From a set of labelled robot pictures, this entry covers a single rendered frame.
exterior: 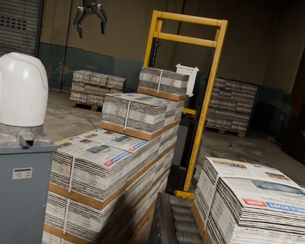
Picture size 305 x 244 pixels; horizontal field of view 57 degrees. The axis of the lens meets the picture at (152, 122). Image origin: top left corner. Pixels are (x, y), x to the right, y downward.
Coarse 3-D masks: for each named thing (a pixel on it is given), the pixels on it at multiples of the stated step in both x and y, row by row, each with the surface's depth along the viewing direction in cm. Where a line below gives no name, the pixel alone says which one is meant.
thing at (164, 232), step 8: (160, 192) 122; (160, 200) 114; (168, 200) 116; (160, 208) 108; (168, 208) 109; (160, 216) 102; (168, 216) 103; (160, 224) 97; (168, 224) 98; (160, 232) 94; (168, 232) 93; (160, 240) 91; (168, 240) 89; (176, 240) 90
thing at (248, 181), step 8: (216, 184) 90; (256, 184) 87; (264, 184) 88; (272, 184) 89; (280, 184) 91; (216, 192) 89; (304, 192) 88; (216, 200) 87; (208, 208) 92; (208, 216) 91; (208, 224) 89; (208, 232) 89
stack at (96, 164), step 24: (72, 144) 151; (96, 144) 160; (120, 144) 168; (144, 144) 177; (72, 168) 137; (96, 168) 133; (120, 168) 145; (48, 192) 144; (96, 192) 135; (144, 192) 205; (48, 216) 146; (72, 216) 142; (96, 216) 136; (120, 216) 165; (48, 240) 149; (96, 240) 139; (120, 240) 176
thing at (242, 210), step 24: (240, 192) 77; (264, 192) 81; (288, 192) 85; (216, 216) 84; (240, 216) 70; (264, 216) 71; (288, 216) 71; (216, 240) 80; (240, 240) 72; (264, 240) 73; (288, 240) 73
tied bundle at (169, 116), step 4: (140, 96) 223; (144, 96) 228; (148, 96) 233; (152, 96) 239; (156, 100) 218; (160, 100) 223; (164, 100) 228; (168, 100) 234; (168, 104) 211; (172, 104) 221; (176, 104) 230; (168, 108) 213; (172, 108) 224; (168, 112) 217; (172, 112) 228; (168, 116) 220; (172, 116) 228; (168, 120) 220; (172, 120) 233; (164, 124) 212; (168, 124) 225
